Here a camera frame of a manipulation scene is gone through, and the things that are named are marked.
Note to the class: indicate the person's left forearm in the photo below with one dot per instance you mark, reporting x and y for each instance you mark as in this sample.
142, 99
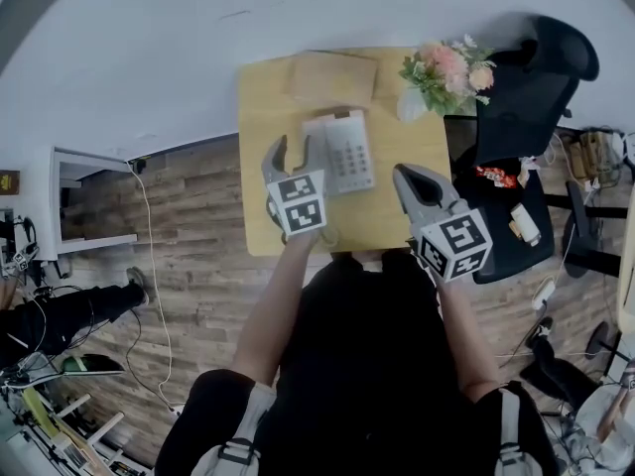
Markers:
268, 315

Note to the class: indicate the brown picture frame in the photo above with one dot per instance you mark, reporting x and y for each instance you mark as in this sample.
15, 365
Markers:
9, 182

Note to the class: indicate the white power strip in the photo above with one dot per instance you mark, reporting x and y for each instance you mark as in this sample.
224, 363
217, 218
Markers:
543, 293

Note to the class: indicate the black mesh office chair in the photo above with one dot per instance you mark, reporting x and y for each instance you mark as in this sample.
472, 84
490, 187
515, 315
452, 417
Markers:
526, 92

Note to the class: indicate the pink flower bouquet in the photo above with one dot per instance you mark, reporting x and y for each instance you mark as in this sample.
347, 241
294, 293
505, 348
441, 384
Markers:
446, 67

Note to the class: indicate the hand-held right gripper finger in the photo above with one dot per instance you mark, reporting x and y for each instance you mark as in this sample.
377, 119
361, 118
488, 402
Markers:
407, 199
449, 194

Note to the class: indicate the white desk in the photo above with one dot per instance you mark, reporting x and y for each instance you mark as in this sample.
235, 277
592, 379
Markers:
54, 201

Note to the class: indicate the white ribbed vase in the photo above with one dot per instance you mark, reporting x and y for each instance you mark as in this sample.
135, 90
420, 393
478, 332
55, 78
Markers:
409, 107

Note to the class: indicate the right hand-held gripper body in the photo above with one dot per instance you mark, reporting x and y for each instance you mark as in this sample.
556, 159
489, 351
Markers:
456, 243

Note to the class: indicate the white bottle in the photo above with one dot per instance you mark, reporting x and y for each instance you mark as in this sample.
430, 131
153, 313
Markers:
526, 223

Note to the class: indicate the brown cardboard box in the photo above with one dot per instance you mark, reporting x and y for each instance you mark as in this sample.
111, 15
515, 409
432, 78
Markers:
593, 152

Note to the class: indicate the round white table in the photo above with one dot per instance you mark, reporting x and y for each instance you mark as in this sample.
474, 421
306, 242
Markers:
627, 285

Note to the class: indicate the light wooden table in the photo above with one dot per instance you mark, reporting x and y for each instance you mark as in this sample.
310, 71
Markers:
377, 216

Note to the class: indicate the white desk telephone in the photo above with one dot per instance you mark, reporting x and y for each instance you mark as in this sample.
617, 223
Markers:
352, 156

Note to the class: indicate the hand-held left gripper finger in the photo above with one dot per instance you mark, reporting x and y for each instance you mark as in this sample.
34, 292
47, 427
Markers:
310, 164
272, 166

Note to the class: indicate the brown paper envelope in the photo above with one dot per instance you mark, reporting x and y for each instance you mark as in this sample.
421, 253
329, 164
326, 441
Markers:
332, 77

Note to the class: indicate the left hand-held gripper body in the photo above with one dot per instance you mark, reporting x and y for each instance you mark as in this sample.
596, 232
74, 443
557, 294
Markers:
297, 201

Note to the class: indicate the person's right forearm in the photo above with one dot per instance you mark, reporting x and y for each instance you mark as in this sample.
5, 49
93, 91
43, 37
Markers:
464, 345

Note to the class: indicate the person's black clothing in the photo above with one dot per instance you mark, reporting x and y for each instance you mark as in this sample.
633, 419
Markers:
367, 365

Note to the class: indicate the red snack packet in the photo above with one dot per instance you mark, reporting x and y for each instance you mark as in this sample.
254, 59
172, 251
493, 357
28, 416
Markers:
496, 175

